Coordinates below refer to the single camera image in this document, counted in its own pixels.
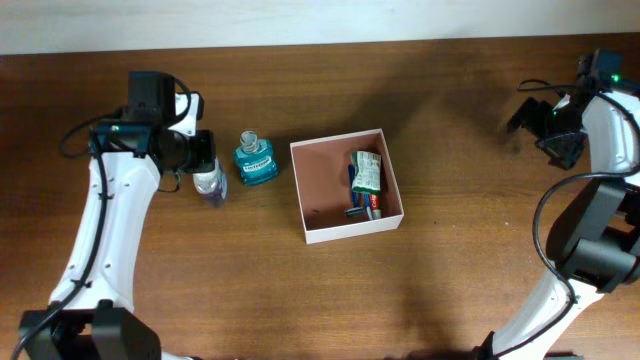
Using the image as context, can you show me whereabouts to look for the pink cardboard box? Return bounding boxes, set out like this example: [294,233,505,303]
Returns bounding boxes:
[290,129,404,245]

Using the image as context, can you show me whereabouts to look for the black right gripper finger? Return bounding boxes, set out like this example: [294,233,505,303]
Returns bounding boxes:
[507,97,552,136]
[535,132,586,170]

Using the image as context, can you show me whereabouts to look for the green white tissue packet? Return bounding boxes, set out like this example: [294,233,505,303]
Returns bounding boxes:
[351,151,382,195]

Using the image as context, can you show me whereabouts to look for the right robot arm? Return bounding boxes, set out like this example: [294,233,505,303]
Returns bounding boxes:
[471,49,639,359]

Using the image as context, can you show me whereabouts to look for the blue disposable razor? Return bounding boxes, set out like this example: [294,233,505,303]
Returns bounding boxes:
[345,164,365,217]

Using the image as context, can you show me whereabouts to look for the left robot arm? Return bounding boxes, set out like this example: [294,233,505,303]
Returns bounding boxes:
[12,71,227,359]

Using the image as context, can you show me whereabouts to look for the blue white toothbrush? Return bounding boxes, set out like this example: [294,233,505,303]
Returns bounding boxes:
[363,193,374,221]

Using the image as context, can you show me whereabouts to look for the teal Listerine mouthwash bottle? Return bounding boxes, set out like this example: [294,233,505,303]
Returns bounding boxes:
[233,131,279,186]

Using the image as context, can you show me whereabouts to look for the clear foam pump bottle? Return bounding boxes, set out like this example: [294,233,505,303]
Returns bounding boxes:
[193,159,228,208]

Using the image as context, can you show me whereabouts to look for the red green toothpaste tube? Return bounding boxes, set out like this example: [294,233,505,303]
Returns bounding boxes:
[369,194,382,220]

